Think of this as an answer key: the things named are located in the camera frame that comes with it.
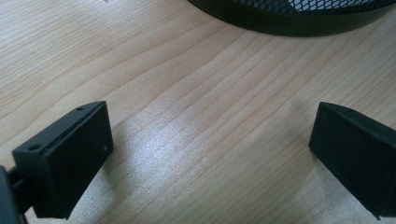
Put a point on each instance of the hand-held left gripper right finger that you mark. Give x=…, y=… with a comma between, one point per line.
x=351, y=155

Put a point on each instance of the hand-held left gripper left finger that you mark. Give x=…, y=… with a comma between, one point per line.
x=68, y=165

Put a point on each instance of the black mesh trash bin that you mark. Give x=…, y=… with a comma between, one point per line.
x=295, y=21

